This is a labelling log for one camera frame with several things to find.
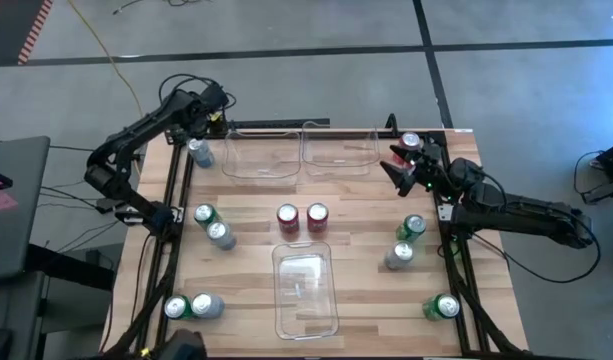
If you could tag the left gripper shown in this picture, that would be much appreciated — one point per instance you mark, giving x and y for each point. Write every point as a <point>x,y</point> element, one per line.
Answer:
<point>213,102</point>

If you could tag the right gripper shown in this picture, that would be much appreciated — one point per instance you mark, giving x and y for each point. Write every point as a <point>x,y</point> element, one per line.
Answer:
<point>431,167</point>

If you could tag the red soda can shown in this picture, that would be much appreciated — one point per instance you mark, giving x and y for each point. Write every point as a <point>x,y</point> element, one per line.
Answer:
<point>317,215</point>
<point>287,215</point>
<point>410,141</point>

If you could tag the silver soda can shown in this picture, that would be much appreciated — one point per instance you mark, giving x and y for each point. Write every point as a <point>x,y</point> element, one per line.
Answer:
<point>221,235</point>
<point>400,255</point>
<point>202,155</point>
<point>208,305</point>

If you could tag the clear plastic bin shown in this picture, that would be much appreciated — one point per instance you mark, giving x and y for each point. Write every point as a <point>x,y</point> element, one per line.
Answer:
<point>261,160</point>
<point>341,155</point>
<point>306,300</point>

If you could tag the green soda can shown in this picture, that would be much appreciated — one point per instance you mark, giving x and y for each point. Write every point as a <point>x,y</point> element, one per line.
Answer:
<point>176,307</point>
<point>412,227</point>
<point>443,306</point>
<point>205,213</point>

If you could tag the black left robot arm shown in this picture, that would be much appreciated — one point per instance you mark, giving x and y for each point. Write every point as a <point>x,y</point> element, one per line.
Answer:
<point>136,131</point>

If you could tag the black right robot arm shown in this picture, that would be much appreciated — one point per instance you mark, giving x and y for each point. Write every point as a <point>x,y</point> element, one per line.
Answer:
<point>526,215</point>

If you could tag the yellow tag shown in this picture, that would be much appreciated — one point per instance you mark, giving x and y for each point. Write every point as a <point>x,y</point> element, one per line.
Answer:
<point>216,117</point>

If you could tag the black clamp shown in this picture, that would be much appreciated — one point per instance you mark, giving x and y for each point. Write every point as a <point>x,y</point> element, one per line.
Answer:
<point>392,125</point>

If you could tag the long black bar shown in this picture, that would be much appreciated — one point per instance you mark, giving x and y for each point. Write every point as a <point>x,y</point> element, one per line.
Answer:
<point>286,123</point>

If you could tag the black power adapter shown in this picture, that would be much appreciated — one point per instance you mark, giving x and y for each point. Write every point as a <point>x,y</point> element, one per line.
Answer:
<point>106,205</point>

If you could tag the grey side table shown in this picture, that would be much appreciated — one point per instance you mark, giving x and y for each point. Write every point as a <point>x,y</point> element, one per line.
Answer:
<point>21,225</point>

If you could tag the dark bluish object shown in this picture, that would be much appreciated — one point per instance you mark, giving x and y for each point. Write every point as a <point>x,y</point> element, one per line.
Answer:
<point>186,347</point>

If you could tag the black mat orange striped edge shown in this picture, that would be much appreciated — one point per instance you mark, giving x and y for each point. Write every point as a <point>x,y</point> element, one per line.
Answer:
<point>6,30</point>

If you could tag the dark grey cabinet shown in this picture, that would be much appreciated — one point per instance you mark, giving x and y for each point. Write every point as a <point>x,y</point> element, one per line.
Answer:
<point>16,310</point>

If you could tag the black aluminium table frame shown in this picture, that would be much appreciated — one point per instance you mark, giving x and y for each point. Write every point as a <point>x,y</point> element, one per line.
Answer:
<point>173,262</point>

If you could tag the grey metal bracket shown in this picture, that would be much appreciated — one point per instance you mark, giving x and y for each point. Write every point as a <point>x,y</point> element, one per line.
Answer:
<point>606,190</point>

